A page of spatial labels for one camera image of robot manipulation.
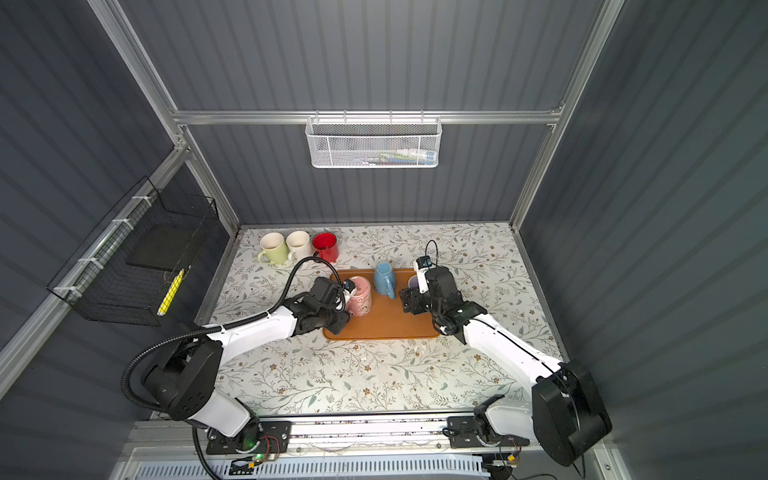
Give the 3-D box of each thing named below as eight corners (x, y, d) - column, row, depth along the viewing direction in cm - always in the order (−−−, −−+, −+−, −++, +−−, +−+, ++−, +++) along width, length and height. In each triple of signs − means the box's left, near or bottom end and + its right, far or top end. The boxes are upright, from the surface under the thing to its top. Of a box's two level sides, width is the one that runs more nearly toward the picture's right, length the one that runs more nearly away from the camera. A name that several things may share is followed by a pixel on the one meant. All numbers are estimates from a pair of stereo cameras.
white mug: (294, 269, 109) (286, 252, 102) (293, 250, 115) (286, 232, 108) (315, 265, 111) (309, 247, 103) (313, 246, 117) (307, 228, 109)
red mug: (314, 264, 111) (309, 250, 105) (318, 246, 117) (313, 232, 111) (337, 264, 111) (333, 250, 105) (339, 246, 117) (336, 232, 111)
